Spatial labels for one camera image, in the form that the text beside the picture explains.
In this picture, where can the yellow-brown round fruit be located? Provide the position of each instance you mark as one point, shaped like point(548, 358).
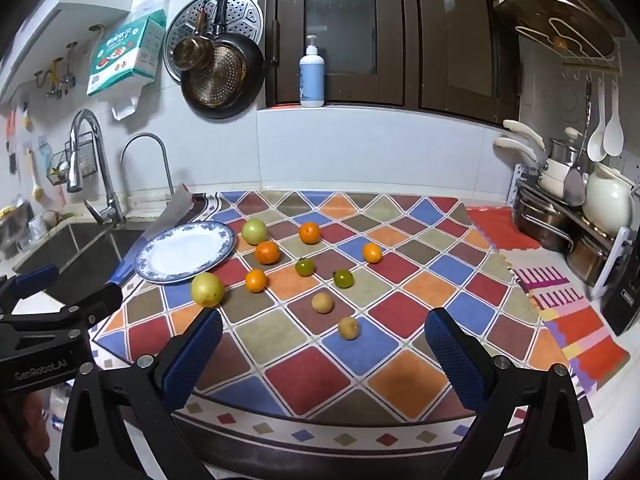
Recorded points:
point(322, 303)
point(348, 328)

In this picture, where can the red foam mat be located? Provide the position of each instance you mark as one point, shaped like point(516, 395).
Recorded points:
point(495, 230)

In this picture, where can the wall rack with cutting boards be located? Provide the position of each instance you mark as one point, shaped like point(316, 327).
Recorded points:
point(560, 15)

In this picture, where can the metal wall hook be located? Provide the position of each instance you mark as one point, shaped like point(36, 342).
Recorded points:
point(70, 67)
point(53, 80)
point(42, 79)

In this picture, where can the black box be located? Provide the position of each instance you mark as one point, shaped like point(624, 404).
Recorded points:
point(622, 305)

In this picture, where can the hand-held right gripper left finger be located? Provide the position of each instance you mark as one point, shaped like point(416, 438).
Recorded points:
point(199, 352)

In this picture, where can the small brass saucepan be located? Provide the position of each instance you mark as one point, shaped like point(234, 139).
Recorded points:
point(192, 52)

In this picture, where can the metal spatula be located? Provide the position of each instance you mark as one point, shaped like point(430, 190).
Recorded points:
point(575, 185)

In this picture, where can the brass colander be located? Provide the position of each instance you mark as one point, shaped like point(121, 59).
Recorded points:
point(217, 80)

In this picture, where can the yellow-green apple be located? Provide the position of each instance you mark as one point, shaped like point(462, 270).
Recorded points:
point(207, 289)

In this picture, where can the white dish rack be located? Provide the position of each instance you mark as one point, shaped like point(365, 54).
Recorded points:
point(617, 260)

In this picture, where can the black frying pan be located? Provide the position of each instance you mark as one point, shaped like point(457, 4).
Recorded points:
point(250, 85)

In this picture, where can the white blue pump bottle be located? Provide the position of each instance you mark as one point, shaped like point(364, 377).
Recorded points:
point(312, 80)

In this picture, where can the white ceramic jug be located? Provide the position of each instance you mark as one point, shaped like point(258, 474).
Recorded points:
point(607, 202)

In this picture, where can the chrome pull-down faucet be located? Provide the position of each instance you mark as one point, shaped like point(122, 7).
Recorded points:
point(100, 160)

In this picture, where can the blue rimmed white plate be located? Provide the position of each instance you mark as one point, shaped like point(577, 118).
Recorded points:
point(185, 255)

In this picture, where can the perforated metal steamer tray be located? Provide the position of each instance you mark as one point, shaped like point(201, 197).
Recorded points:
point(240, 12)

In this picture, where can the white plastic sheet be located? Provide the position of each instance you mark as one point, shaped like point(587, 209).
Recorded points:
point(170, 210)

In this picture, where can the striped colourful mat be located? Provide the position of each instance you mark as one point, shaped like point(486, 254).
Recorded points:
point(575, 330)

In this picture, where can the green apple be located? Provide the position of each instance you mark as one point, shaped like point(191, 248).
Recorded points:
point(255, 231)

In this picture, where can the green tangerine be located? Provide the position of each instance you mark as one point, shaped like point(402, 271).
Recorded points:
point(343, 278)
point(304, 266)

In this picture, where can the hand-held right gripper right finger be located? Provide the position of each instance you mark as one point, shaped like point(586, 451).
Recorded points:
point(450, 355)

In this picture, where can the green white tissue pack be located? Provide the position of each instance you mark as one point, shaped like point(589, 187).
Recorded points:
point(125, 55)

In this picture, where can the thin gooseneck faucet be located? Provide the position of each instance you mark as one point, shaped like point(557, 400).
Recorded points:
point(162, 155)

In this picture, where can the orange tangerine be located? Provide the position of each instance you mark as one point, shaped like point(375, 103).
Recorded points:
point(267, 252)
point(372, 253)
point(310, 233)
point(256, 280)

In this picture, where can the colourful diamond pattern mat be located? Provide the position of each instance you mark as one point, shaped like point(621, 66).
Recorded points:
point(400, 310)

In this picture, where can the dark wooden window frame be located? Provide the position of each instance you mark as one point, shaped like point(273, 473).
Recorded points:
point(415, 60)

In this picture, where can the stainless steel sink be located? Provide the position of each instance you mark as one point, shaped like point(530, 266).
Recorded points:
point(75, 255)

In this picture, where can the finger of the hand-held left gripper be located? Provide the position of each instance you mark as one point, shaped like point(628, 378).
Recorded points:
point(35, 277)
point(97, 305)

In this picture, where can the white rice spoon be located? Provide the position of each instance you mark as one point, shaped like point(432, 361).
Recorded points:
point(596, 145)
point(612, 137)

